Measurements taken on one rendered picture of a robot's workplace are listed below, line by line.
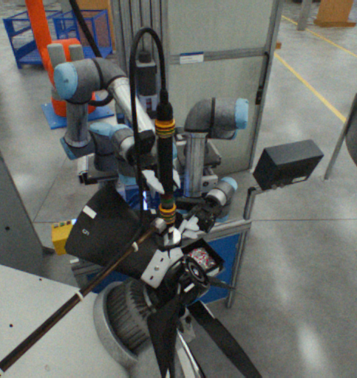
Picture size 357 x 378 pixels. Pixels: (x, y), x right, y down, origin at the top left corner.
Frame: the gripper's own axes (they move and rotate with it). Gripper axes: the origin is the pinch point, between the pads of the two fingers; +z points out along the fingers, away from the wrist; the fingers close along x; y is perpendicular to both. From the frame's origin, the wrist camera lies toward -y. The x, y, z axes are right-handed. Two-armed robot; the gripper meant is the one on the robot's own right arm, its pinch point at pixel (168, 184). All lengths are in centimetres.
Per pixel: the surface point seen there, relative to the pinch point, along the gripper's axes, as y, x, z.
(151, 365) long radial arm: 37.1, 17.1, 20.7
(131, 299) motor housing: 30.3, 15.4, 5.2
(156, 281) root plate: 26.3, 7.9, 6.0
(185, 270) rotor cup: 22.5, 0.6, 9.1
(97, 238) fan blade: 10.1, 19.0, -1.4
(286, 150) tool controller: 24, -72, -25
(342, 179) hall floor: 148, -259, -87
